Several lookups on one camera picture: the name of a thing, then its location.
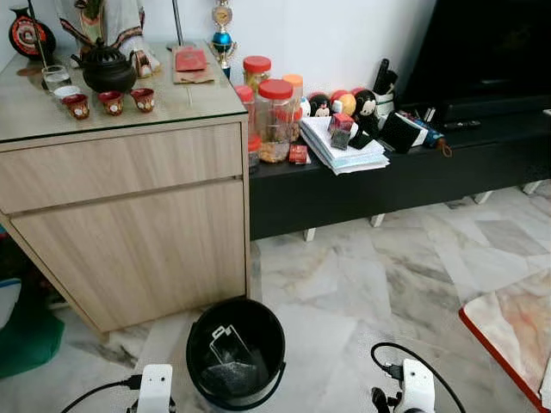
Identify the light wooden cabinet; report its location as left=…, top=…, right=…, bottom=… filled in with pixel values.
left=0, top=41, right=252, bottom=335

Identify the thin metal pole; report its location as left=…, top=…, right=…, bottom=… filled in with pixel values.
left=172, top=0, right=183, bottom=48

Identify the green bag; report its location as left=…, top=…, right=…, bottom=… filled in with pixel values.
left=0, top=280, right=66, bottom=381

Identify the blue pouch with brown strap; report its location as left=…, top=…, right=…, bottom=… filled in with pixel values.
left=420, top=123, right=454, bottom=158

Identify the tiny dark jar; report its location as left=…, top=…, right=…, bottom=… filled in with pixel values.
left=247, top=133, right=262, bottom=173

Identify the black wallet box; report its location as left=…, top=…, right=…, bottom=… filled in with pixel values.
left=379, top=112, right=427, bottom=154

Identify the small white cup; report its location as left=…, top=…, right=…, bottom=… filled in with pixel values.
left=53, top=84, right=82, bottom=101

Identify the red orange round toy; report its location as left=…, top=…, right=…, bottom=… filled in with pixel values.
left=330, top=89, right=356, bottom=115

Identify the black low tv console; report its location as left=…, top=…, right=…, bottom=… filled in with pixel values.
left=248, top=108, right=551, bottom=242

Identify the black cordless phone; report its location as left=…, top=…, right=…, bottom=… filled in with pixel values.
left=372, top=58, right=399, bottom=96

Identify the robed deity statue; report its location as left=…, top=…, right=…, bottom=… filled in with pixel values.
left=56, top=0, right=162, bottom=80

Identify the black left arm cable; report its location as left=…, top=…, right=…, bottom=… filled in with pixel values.
left=60, top=374, right=143, bottom=413

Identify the large red lid snack jar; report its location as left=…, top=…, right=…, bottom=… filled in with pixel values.
left=256, top=78, right=296, bottom=164

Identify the round red black ornament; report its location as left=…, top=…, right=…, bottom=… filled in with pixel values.
left=7, top=7, right=58, bottom=61

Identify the gold blue trophy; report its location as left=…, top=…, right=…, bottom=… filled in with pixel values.
left=210, top=0, right=239, bottom=71

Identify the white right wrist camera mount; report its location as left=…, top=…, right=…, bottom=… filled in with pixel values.
left=399, top=358, right=437, bottom=413

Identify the black mouse figurine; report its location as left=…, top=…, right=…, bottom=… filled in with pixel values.
left=353, top=88, right=380, bottom=130

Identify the small red cup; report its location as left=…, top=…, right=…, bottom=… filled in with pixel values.
left=130, top=87, right=157, bottom=114
left=64, top=93, right=90, bottom=120
left=98, top=89, right=125, bottom=116

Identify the slim red lid jar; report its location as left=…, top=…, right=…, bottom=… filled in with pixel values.
left=234, top=83, right=257, bottom=134

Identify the black round rubbish bin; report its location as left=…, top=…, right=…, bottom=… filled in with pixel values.
left=186, top=296, right=288, bottom=412

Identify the small square red lid jar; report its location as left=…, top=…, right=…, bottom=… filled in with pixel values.
left=328, top=113, right=355, bottom=151

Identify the black remote control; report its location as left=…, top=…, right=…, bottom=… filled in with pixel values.
left=443, top=120, right=483, bottom=132

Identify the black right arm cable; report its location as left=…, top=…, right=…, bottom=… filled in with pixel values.
left=370, top=342, right=467, bottom=413

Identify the marble table with red edge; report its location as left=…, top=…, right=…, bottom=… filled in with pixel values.
left=458, top=269, right=551, bottom=410

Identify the red packet on brown stand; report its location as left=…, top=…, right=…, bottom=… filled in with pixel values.
left=170, top=46, right=218, bottom=85

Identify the orange lid jar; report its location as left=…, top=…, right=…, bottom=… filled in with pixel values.
left=282, top=73, right=306, bottom=117

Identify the white paper stack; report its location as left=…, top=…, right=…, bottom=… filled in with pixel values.
left=299, top=115, right=391, bottom=176

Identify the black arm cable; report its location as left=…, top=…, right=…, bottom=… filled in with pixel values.
left=370, top=342, right=467, bottom=413
left=60, top=374, right=143, bottom=413

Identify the clear drinking glass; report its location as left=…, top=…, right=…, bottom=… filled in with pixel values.
left=41, top=65, right=72, bottom=92

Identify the black flat television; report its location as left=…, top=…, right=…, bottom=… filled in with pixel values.
left=399, top=0, right=551, bottom=111

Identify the black white round toy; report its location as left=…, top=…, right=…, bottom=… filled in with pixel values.
left=308, top=92, right=332, bottom=117

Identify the short red lid jar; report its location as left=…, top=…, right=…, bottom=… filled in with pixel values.
left=242, top=55, right=273, bottom=94

